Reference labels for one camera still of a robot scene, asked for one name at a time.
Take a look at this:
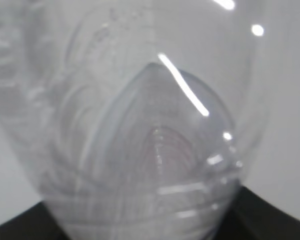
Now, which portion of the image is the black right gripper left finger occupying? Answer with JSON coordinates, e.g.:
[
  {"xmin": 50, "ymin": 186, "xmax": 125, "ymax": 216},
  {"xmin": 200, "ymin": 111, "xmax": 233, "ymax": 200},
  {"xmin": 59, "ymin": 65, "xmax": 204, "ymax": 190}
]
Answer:
[{"xmin": 0, "ymin": 202, "xmax": 68, "ymax": 240}]

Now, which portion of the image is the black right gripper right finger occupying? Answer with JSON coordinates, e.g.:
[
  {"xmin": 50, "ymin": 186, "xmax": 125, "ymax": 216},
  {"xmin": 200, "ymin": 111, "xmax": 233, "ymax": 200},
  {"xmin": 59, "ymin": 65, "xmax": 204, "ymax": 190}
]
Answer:
[{"xmin": 214, "ymin": 187, "xmax": 300, "ymax": 240}]

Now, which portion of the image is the clear red-label water bottle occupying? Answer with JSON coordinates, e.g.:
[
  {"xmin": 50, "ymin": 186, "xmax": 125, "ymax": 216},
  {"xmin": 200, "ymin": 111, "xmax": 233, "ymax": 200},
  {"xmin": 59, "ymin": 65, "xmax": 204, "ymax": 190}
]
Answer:
[{"xmin": 0, "ymin": 0, "xmax": 269, "ymax": 240}]

